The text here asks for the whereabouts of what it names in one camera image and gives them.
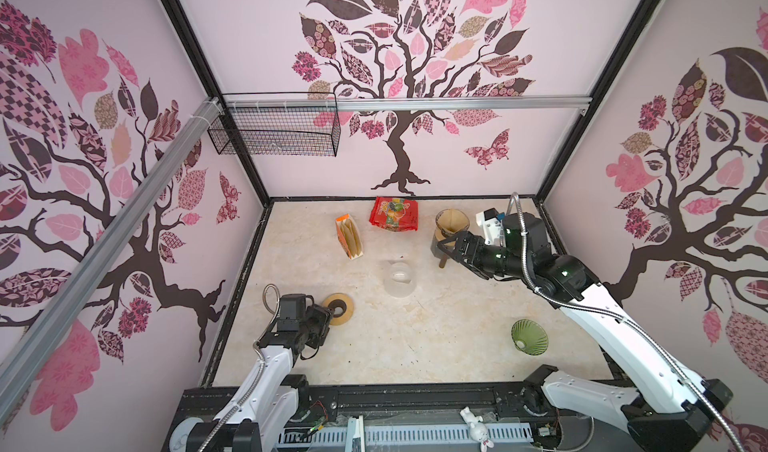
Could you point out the brown paper coffee filter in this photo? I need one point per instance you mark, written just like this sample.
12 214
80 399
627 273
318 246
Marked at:
452 220

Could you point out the black wire basket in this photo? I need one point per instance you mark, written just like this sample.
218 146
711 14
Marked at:
278 123

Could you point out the green glass dripper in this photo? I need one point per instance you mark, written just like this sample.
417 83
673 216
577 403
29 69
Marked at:
529 337

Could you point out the white toy figure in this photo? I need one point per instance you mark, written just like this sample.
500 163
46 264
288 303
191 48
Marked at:
477 429

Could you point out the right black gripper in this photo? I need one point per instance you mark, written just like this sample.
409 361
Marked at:
475 242

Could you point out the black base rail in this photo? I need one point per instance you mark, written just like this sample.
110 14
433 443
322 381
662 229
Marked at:
499 400

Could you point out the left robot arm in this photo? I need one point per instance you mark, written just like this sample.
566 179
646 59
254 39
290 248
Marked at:
254 417

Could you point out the aluminium bar wall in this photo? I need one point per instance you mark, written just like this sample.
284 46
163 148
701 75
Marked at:
36 346
420 103

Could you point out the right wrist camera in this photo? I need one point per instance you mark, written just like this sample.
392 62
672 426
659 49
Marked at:
490 223

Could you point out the red snack bag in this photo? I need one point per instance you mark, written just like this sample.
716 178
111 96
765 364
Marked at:
395 214

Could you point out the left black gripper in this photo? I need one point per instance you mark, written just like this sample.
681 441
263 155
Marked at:
323 316

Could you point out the aluminium bar back wall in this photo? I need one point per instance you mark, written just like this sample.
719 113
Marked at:
420 103

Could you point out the coffee filter paper box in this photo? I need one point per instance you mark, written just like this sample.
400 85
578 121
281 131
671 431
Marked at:
348 236

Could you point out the aluminium bar left wall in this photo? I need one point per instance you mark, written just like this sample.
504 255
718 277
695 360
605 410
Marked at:
36 346

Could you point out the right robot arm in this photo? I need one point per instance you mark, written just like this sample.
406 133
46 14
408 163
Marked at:
667 407

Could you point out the white cable duct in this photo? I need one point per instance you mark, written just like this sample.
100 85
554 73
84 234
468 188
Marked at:
405 435

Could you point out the frosted white glass pitcher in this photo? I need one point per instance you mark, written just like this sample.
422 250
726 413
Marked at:
399 280

